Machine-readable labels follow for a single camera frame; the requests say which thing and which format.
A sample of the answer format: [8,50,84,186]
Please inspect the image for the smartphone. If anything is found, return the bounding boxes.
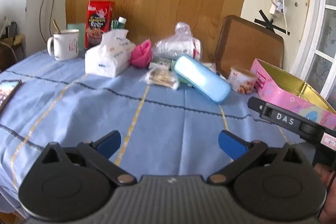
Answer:
[0,79,22,113]

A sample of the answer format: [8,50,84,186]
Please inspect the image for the green and white packet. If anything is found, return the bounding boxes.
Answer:
[149,56,176,71]

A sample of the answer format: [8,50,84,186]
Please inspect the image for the pink fluffy cloth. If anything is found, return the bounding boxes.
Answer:
[130,39,153,69]

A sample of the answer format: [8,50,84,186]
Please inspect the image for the black tape cross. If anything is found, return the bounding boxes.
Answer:
[254,9,291,36]

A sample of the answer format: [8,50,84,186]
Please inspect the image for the pink tin box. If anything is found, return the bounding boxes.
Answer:
[250,58,336,131]

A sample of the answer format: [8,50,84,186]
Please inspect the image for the plastic bag of paper cups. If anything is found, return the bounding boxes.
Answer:
[152,22,203,61]

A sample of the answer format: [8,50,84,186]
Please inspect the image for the person's right hand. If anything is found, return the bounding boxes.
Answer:
[314,162,336,222]

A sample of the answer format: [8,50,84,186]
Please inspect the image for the white tissue pack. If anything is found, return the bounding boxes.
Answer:
[84,29,136,78]

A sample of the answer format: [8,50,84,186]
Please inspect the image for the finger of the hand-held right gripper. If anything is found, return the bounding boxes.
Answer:
[248,97,265,115]

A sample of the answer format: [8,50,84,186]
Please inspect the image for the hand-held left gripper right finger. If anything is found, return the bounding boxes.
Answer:
[209,130,308,186]

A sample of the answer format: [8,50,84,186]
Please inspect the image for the light blue glasses case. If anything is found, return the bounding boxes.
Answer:
[174,55,231,104]

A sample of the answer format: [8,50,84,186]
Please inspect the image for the white mug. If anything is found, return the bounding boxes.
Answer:
[47,29,80,61]

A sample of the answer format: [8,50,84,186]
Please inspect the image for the green bottle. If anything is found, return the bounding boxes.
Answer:
[111,17,128,30]

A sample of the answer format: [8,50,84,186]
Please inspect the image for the red snack box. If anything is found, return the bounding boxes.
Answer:
[84,0,115,50]

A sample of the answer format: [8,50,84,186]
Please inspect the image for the teal card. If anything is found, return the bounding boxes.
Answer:
[67,22,86,49]

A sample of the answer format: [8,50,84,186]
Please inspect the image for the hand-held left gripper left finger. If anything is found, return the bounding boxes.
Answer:
[41,130,137,186]

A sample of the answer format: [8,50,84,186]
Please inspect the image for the white snack tub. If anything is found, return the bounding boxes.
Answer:
[228,67,258,95]

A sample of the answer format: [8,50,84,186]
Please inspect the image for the yellow snack packet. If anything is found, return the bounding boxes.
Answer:
[145,68,180,90]

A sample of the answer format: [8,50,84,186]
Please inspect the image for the blue tablecloth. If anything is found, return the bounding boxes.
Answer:
[0,49,336,215]

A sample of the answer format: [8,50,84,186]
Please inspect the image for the white framed frosted glass door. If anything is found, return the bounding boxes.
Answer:
[289,0,336,109]

